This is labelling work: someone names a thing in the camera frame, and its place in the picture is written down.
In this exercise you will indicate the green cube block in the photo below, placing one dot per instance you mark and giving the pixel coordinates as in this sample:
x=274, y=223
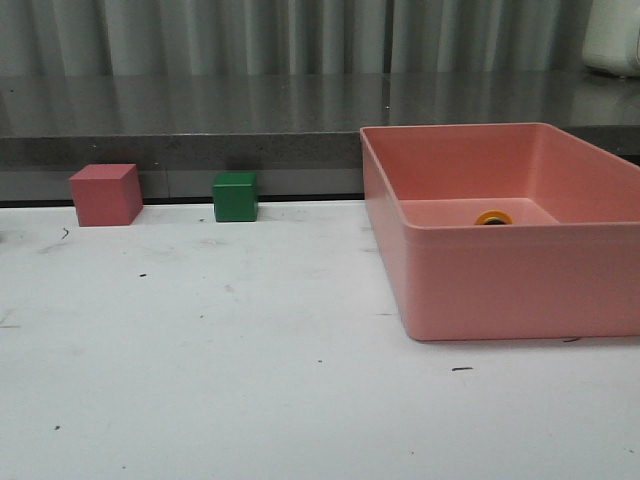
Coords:
x=235, y=197

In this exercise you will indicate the grey stone counter ledge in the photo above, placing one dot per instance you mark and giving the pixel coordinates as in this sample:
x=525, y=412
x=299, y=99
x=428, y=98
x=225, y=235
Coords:
x=298, y=133

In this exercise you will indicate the pink cube block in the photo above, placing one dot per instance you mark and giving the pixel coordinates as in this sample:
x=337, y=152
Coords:
x=106, y=194

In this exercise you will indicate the pink plastic bin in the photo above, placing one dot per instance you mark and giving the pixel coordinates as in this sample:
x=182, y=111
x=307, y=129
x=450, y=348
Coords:
x=568, y=265

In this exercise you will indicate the white appliance in background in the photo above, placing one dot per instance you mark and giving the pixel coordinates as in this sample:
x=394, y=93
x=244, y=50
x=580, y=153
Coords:
x=611, y=42

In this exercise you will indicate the yellow push button switch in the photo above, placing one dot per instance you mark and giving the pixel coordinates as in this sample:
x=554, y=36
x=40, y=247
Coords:
x=493, y=217

